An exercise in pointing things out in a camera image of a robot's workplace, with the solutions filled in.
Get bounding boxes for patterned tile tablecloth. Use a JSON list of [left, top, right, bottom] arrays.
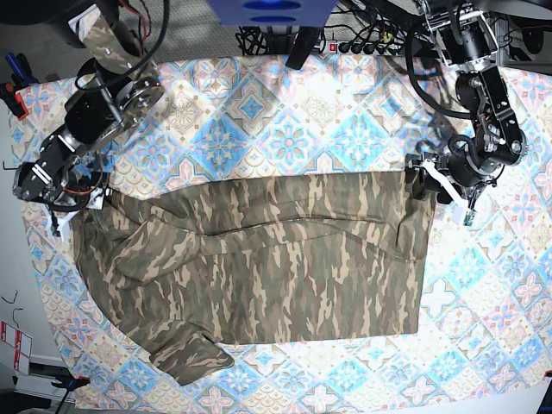
[[22, 56, 551, 413]]

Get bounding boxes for power strip with red switch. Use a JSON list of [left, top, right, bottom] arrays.
[[313, 38, 403, 56]]

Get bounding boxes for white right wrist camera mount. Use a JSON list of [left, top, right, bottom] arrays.
[[51, 185, 109, 242]]

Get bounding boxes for blue handled clamp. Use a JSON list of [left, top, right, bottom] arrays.
[[5, 53, 39, 88]]

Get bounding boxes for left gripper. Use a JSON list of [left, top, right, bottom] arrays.
[[409, 150, 500, 200]]

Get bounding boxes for black post under mount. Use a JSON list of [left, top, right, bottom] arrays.
[[285, 26, 322, 70]]

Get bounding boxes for black allen key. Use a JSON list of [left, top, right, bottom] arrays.
[[2, 161, 17, 171]]

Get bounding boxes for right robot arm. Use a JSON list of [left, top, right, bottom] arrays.
[[1, 1, 164, 213]]

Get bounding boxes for camouflage T-shirt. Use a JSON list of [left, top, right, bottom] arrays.
[[72, 172, 436, 386]]

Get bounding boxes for red white label tag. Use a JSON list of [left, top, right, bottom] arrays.
[[1, 321, 32, 375]]

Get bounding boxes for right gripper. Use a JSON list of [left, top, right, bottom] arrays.
[[12, 162, 86, 211]]

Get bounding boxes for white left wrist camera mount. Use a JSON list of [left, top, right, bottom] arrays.
[[406, 158, 475, 227]]

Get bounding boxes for tangled black cables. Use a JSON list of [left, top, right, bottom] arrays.
[[235, 26, 271, 58]]

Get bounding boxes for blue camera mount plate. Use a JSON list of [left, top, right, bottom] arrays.
[[208, 0, 337, 27]]

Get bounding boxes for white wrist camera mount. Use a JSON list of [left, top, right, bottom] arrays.
[[51, 185, 109, 242], [406, 158, 475, 227]]

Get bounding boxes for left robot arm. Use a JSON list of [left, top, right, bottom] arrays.
[[404, 1, 527, 207]]

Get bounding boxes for black orange clamp bottom left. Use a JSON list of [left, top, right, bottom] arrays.
[[51, 375, 91, 408]]

